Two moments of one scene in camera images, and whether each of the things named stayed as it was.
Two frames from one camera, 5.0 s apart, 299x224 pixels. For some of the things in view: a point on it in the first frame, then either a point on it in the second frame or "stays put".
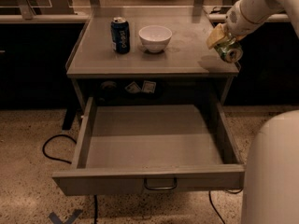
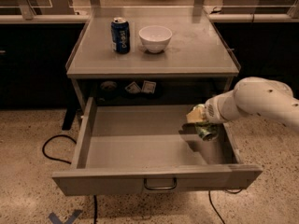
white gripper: (239, 22) -> (209, 111)
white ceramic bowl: (155, 38) stays put
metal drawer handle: (160, 189) stays put
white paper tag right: (149, 86) stays put
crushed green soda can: (230, 49) -> (207, 130)
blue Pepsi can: (120, 31) stays put
